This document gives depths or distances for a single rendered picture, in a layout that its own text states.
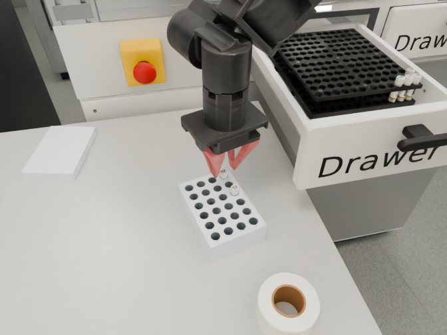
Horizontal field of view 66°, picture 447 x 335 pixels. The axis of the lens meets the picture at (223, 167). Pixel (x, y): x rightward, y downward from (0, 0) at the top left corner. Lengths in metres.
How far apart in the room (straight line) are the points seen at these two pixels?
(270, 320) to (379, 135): 0.26
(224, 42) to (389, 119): 0.22
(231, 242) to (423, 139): 0.27
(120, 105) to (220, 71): 0.40
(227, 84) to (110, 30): 0.33
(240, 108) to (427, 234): 1.33
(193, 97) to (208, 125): 0.32
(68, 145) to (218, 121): 0.33
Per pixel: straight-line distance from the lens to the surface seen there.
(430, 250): 1.62
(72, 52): 0.70
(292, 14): 0.41
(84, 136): 0.69
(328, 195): 1.14
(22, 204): 0.63
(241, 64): 0.39
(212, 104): 0.42
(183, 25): 0.45
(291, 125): 0.52
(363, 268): 1.45
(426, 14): 0.87
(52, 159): 0.66
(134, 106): 0.75
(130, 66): 0.66
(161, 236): 0.51
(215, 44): 0.39
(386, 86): 0.60
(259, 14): 0.39
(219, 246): 0.46
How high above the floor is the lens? 1.18
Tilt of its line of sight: 44 degrees down
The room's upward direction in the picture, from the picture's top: straight up
